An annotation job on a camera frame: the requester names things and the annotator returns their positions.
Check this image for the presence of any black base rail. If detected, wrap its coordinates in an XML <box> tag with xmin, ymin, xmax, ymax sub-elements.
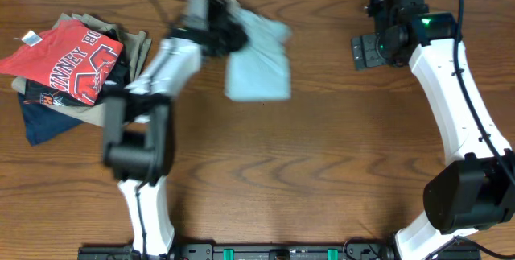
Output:
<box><xmin>77</xmin><ymin>238</ymin><xmax>482</xmax><ymax>260</ymax></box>

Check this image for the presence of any black printed folded t-shirt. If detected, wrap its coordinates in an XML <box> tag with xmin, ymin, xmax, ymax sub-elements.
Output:
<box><xmin>21</xmin><ymin>48</ymin><xmax>130</xmax><ymax>107</ymax></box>

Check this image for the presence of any khaki folded garment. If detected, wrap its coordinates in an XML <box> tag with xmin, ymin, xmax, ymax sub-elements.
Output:
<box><xmin>11</xmin><ymin>14</ymin><xmax>152</xmax><ymax>126</ymax></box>

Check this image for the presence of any red printed folded t-shirt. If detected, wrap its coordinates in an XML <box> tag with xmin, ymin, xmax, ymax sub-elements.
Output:
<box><xmin>1</xmin><ymin>19</ymin><xmax>123</xmax><ymax>105</ymax></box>

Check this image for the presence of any light blue t-shirt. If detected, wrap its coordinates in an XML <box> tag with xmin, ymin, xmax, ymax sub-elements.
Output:
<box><xmin>225</xmin><ymin>0</ymin><xmax>291</xmax><ymax>102</ymax></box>

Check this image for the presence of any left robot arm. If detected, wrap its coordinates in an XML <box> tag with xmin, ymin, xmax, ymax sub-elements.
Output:
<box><xmin>78</xmin><ymin>0</ymin><xmax>248</xmax><ymax>259</ymax></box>

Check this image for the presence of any navy blue folded garment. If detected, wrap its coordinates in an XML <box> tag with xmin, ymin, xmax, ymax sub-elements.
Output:
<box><xmin>18</xmin><ymin>93</ymin><xmax>83</xmax><ymax>146</ymax></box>

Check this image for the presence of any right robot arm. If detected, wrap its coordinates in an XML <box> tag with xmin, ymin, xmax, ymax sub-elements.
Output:
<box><xmin>352</xmin><ymin>0</ymin><xmax>514</xmax><ymax>259</ymax></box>

